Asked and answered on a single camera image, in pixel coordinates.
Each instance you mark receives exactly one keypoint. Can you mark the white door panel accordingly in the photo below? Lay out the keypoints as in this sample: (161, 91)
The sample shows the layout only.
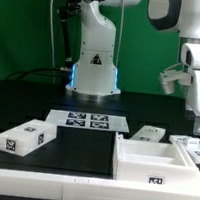
(149, 134)
(190, 144)

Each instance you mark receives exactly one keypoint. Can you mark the white cabinet body box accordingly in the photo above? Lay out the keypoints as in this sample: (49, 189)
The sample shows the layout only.
(150, 162)

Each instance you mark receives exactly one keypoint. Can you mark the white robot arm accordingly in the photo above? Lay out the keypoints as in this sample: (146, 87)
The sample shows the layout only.
(94, 74)

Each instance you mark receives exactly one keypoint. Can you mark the white cabinet top block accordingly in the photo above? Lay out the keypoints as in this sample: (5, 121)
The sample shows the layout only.
(26, 138)

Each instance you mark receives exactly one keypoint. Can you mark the white marker tag sheet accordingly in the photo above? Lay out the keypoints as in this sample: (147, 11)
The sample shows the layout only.
(88, 120)

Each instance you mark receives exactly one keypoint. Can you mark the white fence rail frame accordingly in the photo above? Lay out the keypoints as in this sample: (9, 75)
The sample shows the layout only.
(61, 187)

